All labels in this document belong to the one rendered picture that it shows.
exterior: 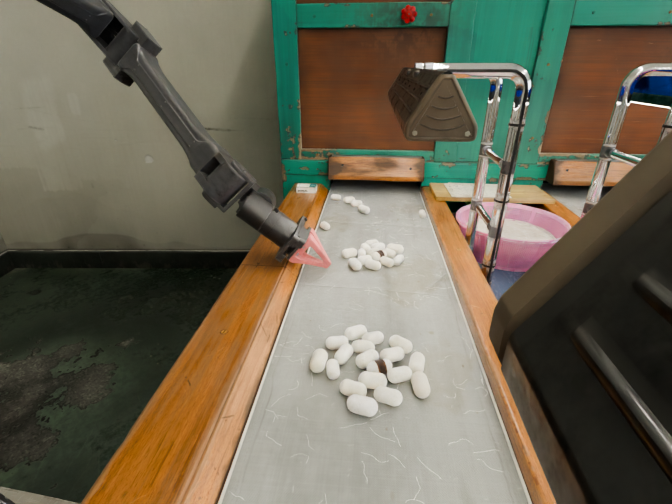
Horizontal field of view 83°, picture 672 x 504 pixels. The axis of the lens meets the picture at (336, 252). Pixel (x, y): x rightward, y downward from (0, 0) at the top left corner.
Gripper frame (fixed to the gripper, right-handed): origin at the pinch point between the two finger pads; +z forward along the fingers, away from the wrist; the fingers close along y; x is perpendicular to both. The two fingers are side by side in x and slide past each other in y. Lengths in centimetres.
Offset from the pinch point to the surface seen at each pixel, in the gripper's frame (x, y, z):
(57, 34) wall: 51, 128, -138
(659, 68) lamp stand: -64, 15, 25
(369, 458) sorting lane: -4.0, -39.7, 8.1
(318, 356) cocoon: -1.2, -26.8, 1.3
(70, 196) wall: 124, 126, -103
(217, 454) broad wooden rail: 4.8, -41.5, -5.2
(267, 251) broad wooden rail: 7.9, 3.9, -10.1
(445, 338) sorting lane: -11.1, -18.8, 17.3
